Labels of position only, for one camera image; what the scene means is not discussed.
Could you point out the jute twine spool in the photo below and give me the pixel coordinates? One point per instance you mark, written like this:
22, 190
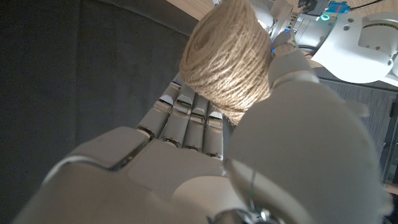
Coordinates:
224, 59

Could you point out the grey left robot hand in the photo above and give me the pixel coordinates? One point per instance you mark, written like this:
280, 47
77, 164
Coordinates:
308, 31

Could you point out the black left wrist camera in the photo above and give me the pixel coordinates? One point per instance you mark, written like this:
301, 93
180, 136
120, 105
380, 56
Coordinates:
312, 7

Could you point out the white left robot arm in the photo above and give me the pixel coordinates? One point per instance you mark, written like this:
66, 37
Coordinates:
351, 53

